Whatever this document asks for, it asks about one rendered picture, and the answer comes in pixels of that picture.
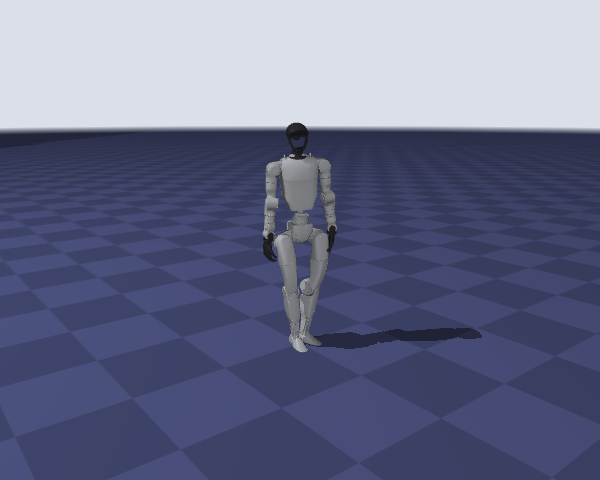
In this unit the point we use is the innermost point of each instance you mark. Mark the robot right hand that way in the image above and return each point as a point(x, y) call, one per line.
point(267, 248)

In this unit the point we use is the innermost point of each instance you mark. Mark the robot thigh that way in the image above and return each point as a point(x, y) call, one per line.
point(318, 261)
point(287, 260)

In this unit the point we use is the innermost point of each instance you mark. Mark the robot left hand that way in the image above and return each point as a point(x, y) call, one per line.
point(331, 233)

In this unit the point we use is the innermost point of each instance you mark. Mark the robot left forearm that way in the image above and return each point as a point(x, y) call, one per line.
point(330, 214)

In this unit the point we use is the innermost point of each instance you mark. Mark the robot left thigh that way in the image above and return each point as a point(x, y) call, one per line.
point(318, 261)

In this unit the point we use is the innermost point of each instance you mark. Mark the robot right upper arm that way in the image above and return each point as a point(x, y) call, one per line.
point(272, 170)

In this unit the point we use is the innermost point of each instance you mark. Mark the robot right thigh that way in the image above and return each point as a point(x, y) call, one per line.
point(287, 260)

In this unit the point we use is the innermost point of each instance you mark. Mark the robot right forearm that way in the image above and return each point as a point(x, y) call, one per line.
point(269, 222)

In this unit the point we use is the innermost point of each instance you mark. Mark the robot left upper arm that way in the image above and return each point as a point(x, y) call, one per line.
point(324, 166)

